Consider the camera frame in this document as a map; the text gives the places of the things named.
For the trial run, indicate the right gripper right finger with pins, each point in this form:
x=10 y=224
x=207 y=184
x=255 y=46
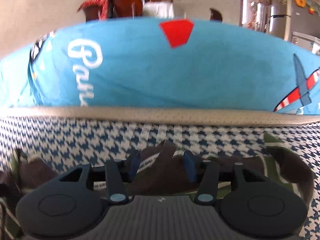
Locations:
x=246 y=200

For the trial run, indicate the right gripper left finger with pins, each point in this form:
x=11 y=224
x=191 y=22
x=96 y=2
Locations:
x=75 y=202

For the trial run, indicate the green brown striped shirt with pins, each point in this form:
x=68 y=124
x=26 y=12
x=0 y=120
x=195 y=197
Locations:
x=161 y=195

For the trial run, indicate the houndstooth sofa seat cushion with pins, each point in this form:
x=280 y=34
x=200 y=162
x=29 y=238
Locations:
x=66 y=137

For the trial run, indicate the blue printed sofa back cover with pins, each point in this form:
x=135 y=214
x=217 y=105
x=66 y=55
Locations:
x=149 y=62

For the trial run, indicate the white chest freezer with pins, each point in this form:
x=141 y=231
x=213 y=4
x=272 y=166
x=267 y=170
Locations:
x=307 y=42

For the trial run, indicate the dark wooden chair right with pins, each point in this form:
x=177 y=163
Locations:
x=215 y=15

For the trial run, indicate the silver refrigerator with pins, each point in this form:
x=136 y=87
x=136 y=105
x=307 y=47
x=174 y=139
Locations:
x=280 y=21

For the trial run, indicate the red patterned cloth on chair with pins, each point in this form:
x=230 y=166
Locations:
x=94 y=9

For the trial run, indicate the dark wooden dining chair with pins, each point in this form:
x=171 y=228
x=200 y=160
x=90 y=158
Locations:
x=124 y=8

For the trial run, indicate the white clothed dining table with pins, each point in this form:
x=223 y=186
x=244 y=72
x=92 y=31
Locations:
x=163 y=9

